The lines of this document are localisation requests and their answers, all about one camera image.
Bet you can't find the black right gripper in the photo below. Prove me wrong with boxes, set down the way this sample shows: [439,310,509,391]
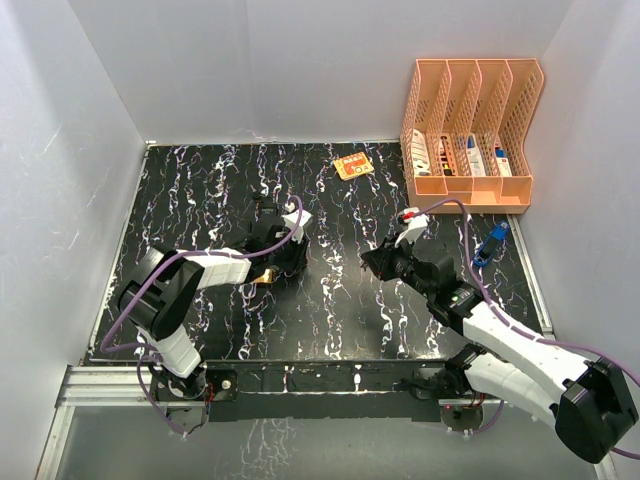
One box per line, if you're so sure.
[363,231,434,299]

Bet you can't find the large brass padlock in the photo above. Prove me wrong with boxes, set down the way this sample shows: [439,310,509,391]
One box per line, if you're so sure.
[253,269,276,285]

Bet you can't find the black padlock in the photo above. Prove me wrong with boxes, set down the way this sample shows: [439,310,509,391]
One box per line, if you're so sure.
[251,191,282,226]

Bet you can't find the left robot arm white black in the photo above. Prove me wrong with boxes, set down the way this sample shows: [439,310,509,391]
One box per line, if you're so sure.
[117,210,312,400]

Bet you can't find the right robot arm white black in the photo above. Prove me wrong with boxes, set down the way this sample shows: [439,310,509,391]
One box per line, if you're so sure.
[361,239,639,464]

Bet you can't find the orange card pack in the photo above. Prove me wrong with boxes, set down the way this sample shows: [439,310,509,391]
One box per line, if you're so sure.
[333,152,374,181]

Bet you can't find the white box in organizer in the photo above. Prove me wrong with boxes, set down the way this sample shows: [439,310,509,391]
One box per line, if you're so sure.
[410,129,431,177]

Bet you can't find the blue stapler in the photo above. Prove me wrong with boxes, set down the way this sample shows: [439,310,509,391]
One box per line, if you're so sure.
[473,221,510,268]

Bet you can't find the red black marker items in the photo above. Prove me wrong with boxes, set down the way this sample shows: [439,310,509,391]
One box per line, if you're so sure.
[438,135,457,176]

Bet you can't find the white blue tube box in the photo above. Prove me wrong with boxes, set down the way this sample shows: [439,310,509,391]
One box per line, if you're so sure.
[466,133,486,177]

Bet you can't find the orange plastic file organizer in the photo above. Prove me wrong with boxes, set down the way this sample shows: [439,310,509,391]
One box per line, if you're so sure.
[400,58,544,214]

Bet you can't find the blue red white box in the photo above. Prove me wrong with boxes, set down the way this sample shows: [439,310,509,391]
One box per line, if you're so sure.
[495,146,513,177]

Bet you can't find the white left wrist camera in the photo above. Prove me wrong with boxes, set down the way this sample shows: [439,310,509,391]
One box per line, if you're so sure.
[282,202,313,243]

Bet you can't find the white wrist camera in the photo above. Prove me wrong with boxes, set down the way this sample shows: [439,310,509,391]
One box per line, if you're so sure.
[282,202,313,243]
[395,207,428,247]

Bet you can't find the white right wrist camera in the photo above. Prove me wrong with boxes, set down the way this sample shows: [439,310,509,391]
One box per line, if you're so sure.
[395,207,428,247]

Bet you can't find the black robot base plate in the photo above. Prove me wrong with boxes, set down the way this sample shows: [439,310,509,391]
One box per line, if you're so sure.
[150,360,492,424]

